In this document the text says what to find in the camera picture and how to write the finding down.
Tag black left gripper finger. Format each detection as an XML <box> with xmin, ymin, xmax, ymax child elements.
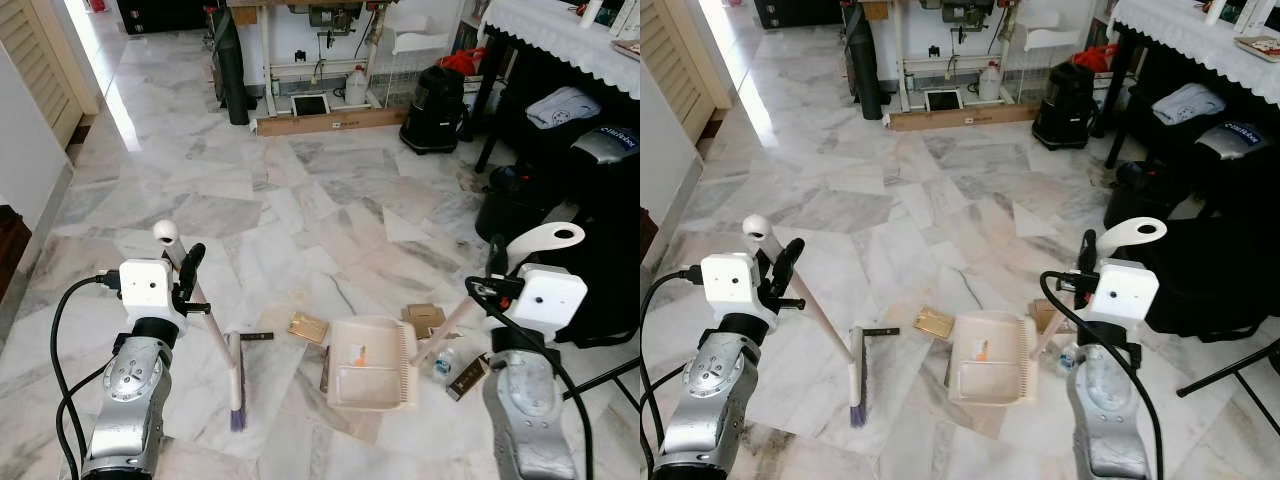
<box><xmin>178</xmin><ymin>242</ymin><xmax>207</xmax><ymax>301</ymax></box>
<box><xmin>770</xmin><ymin>237</ymin><xmax>807</xmax><ymax>298</ymax></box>

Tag wooden broom with white knob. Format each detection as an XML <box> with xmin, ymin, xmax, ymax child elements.
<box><xmin>743</xmin><ymin>214</ymin><xmax>870</xmax><ymax>430</ymax></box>
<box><xmin>152</xmin><ymin>219</ymin><xmax>249</xmax><ymax>434</ymax></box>

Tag beige long-handled dustpan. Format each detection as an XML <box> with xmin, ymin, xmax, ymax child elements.
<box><xmin>946</xmin><ymin>216</ymin><xmax>1169</xmax><ymax>407</ymax></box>
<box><xmin>325</xmin><ymin>222</ymin><xmax>587</xmax><ymax>414</ymax></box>

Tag small round black bag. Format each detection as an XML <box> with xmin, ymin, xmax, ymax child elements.
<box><xmin>1103</xmin><ymin>160</ymin><xmax>1191</xmax><ymax>231</ymax></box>
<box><xmin>474</xmin><ymin>165</ymin><xmax>561</xmax><ymax>244</ymax></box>

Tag dark brown gold packet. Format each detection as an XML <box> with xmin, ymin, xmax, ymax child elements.
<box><xmin>446</xmin><ymin>353</ymin><xmax>492</xmax><ymax>402</ymax></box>

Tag large black bag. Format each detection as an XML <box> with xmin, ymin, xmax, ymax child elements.
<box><xmin>1140</xmin><ymin>175</ymin><xmax>1280</xmax><ymax>336</ymax></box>
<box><xmin>520</xmin><ymin>180</ymin><xmax>641</xmax><ymax>349</ymax></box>

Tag small gold box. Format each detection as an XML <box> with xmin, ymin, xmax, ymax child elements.
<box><xmin>287</xmin><ymin>311</ymin><xmax>330</xmax><ymax>347</ymax></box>
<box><xmin>912</xmin><ymin>307</ymin><xmax>957</xmax><ymax>342</ymax></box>

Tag black tripod leg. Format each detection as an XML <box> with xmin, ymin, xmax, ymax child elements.
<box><xmin>1176</xmin><ymin>338</ymin><xmax>1280</xmax><ymax>436</ymax></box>
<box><xmin>562</xmin><ymin>357</ymin><xmax>641</xmax><ymax>401</ymax></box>

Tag black vacuum cleaner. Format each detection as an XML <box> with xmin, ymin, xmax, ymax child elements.
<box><xmin>1031</xmin><ymin>60</ymin><xmax>1099</xmax><ymax>151</ymax></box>
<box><xmin>399</xmin><ymin>65</ymin><xmax>468</xmax><ymax>156</ymax></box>

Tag black table leg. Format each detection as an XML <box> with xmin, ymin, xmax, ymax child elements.
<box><xmin>473</xmin><ymin>40</ymin><xmax>506</xmax><ymax>174</ymax></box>
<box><xmin>1105</xmin><ymin>35</ymin><xmax>1141</xmax><ymax>169</ymax></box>

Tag grey lidded appliance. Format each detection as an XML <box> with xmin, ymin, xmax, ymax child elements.
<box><xmin>570</xmin><ymin>124</ymin><xmax>641</xmax><ymax>166</ymax></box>
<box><xmin>1195</xmin><ymin>120</ymin><xmax>1273</xmax><ymax>161</ymax></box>

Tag white grey fabric bag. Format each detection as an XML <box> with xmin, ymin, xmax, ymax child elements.
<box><xmin>1152</xmin><ymin>82</ymin><xmax>1228</xmax><ymax>126</ymax></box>
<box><xmin>525</xmin><ymin>86</ymin><xmax>603</xmax><ymax>131</ymax></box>

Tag long wooden plank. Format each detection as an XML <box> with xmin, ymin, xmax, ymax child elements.
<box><xmin>887</xmin><ymin>102</ymin><xmax>1039</xmax><ymax>133</ymax></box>
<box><xmin>254</xmin><ymin>106</ymin><xmax>409</xmax><ymax>138</ymax></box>

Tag red cloth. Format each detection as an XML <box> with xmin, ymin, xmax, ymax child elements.
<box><xmin>1072</xmin><ymin>43</ymin><xmax>1121</xmax><ymax>73</ymax></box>
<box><xmin>438</xmin><ymin>47</ymin><xmax>488</xmax><ymax>78</ymax></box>

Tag black upright tube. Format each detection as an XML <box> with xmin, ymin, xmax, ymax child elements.
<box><xmin>215</xmin><ymin>5</ymin><xmax>251</xmax><ymax>127</ymax></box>
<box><xmin>845</xmin><ymin>0</ymin><xmax>886</xmax><ymax>121</ymax></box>

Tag white plastic stool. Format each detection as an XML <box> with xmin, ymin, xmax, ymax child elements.
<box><xmin>392</xmin><ymin>14</ymin><xmax>453</xmax><ymax>56</ymax></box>
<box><xmin>1022</xmin><ymin>10</ymin><xmax>1086</xmax><ymax>51</ymax></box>

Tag light wooden louvre door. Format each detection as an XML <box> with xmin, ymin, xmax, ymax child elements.
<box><xmin>0</xmin><ymin>0</ymin><xmax>101</xmax><ymax>149</ymax></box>
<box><xmin>645</xmin><ymin>0</ymin><xmax>736</xmax><ymax>136</ymax></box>

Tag table with white lace cloth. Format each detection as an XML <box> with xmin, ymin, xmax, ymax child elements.
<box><xmin>482</xmin><ymin>0</ymin><xmax>641</xmax><ymax>101</ymax></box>
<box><xmin>1112</xmin><ymin>0</ymin><xmax>1280</xmax><ymax>106</ymax></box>

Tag black sewing machine motor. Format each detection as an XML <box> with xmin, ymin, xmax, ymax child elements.
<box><xmin>306</xmin><ymin>3</ymin><xmax>363</xmax><ymax>31</ymax></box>
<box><xmin>940</xmin><ymin>0</ymin><xmax>996</xmax><ymax>29</ymax></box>

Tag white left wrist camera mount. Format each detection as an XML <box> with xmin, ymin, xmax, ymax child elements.
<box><xmin>118</xmin><ymin>258</ymin><xmax>177</xmax><ymax>311</ymax></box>
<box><xmin>700</xmin><ymin>252</ymin><xmax>759</xmax><ymax>306</ymax></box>

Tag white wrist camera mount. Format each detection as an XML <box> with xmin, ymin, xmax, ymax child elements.
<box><xmin>700</xmin><ymin>252</ymin><xmax>759</xmax><ymax>306</ymax></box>
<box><xmin>118</xmin><ymin>258</ymin><xmax>177</xmax><ymax>311</ymax></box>
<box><xmin>1090</xmin><ymin>258</ymin><xmax>1161</xmax><ymax>326</ymax></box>
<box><xmin>513</xmin><ymin>264</ymin><xmax>589</xmax><ymax>336</ymax></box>

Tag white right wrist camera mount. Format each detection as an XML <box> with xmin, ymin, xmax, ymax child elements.
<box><xmin>513</xmin><ymin>264</ymin><xmax>589</xmax><ymax>336</ymax></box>
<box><xmin>1090</xmin><ymin>258</ymin><xmax>1161</xmax><ymax>326</ymax></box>

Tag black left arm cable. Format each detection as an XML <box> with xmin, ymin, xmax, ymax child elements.
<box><xmin>640</xmin><ymin>268</ymin><xmax>706</xmax><ymax>480</ymax></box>
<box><xmin>50</xmin><ymin>272</ymin><xmax>123</xmax><ymax>480</ymax></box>

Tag white sewing table frame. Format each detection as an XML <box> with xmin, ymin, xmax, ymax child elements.
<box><xmin>225</xmin><ymin>0</ymin><xmax>481</xmax><ymax>119</ymax></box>
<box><xmin>860</xmin><ymin>0</ymin><xmax>1111</xmax><ymax>113</ymax></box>

